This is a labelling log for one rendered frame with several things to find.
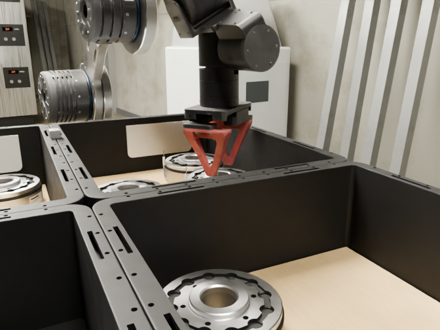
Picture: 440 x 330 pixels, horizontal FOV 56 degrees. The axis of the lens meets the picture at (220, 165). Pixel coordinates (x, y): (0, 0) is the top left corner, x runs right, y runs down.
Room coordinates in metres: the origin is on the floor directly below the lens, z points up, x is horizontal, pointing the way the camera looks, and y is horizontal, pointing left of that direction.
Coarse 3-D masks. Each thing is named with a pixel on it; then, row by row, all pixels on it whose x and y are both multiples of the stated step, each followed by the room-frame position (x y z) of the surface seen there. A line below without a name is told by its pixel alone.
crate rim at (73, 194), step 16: (0, 128) 0.65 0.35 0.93; (16, 128) 0.66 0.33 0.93; (32, 128) 0.67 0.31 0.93; (48, 128) 0.65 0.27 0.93; (48, 144) 0.54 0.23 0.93; (64, 160) 0.46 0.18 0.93; (64, 176) 0.45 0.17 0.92; (64, 192) 0.36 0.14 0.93; (80, 192) 0.35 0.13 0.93; (0, 208) 0.32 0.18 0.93; (16, 208) 0.32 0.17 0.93; (32, 208) 0.32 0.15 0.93
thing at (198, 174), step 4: (220, 168) 0.66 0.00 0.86; (224, 168) 0.66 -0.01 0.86; (228, 168) 0.66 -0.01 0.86; (232, 168) 0.66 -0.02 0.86; (192, 172) 0.63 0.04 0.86; (196, 172) 0.63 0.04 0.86; (200, 172) 0.64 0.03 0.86; (204, 172) 0.63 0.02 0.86; (236, 172) 0.64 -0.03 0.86; (188, 176) 0.61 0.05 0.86; (192, 176) 0.61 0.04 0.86; (196, 176) 0.62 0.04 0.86; (200, 176) 0.61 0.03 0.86
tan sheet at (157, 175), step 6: (162, 168) 0.76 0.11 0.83; (120, 174) 0.72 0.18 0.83; (126, 174) 0.72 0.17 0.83; (132, 174) 0.72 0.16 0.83; (138, 174) 0.72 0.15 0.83; (144, 174) 0.72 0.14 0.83; (150, 174) 0.72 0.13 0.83; (156, 174) 0.72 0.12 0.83; (162, 174) 0.72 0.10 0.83; (96, 180) 0.69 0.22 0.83; (102, 180) 0.69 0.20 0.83; (108, 180) 0.69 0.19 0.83; (114, 180) 0.69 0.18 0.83; (156, 180) 0.69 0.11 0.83; (162, 180) 0.69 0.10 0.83
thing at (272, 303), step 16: (192, 272) 0.33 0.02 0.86; (208, 272) 0.33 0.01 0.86; (224, 272) 0.33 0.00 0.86; (240, 272) 0.33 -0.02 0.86; (176, 288) 0.31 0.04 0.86; (192, 288) 0.31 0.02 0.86; (256, 288) 0.31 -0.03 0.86; (272, 288) 0.31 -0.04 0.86; (176, 304) 0.28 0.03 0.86; (256, 304) 0.28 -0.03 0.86; (272, 304) 0.28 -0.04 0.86; (192, 320) 0.26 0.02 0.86; (208, 320) 0.26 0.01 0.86; (240, 320) 0.26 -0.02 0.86; (256, 320) 0.27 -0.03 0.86; (272, 320) 0.26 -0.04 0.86
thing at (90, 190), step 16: (256, 128) 0.65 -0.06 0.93; (64, 144) 0.54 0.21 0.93; (288, 144) 0.56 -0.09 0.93; (304, 144) 0.54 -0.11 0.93; (80, 160) 0.46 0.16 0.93; (320, 160) 0.46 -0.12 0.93; (336, 160) 0.46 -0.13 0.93; (80, 176) 0.40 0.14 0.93; (224, 176) 0.40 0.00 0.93; (240, 176) 0.40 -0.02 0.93; (96, 192) 0.35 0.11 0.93; (112, 192) 0.35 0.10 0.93; (128, 192) 0.35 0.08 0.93
